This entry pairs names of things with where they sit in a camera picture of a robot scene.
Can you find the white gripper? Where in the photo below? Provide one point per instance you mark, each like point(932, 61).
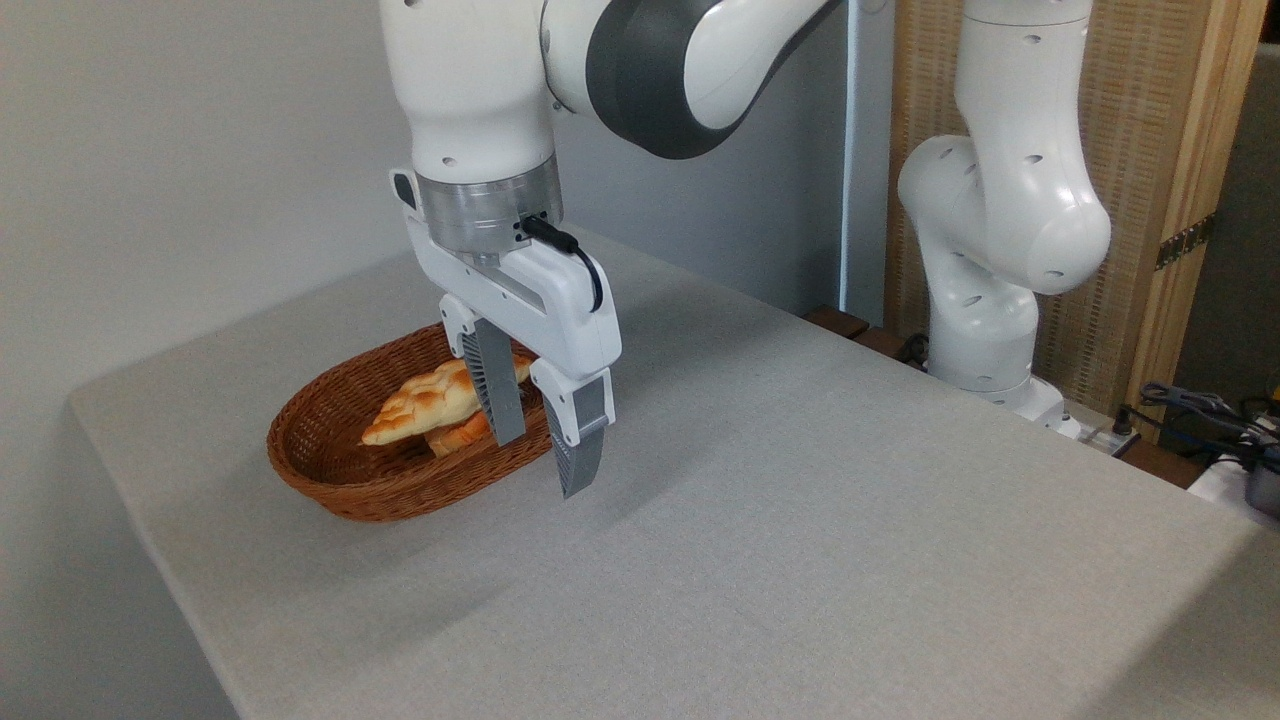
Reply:
point(560, 300)

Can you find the long braided bread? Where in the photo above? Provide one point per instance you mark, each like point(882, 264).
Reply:
point(425, 405)

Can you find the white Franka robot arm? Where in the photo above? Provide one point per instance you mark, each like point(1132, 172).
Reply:
point(470, 90)

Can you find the small orange bread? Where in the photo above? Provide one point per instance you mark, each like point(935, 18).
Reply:
point(460, 436)

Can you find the brown wicker basket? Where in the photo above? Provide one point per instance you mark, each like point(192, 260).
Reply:
point(330, 450)

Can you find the white vertical pole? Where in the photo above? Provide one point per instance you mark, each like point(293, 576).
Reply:
point(865, 150)

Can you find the woven wood-framed screen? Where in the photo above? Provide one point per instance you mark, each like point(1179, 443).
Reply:
point(1140, 150)

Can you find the brass screen hinge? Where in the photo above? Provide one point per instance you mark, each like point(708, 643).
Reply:
point(1185, 242)

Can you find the grey round container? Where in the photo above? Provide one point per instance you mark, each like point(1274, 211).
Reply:
point(1264, 488)

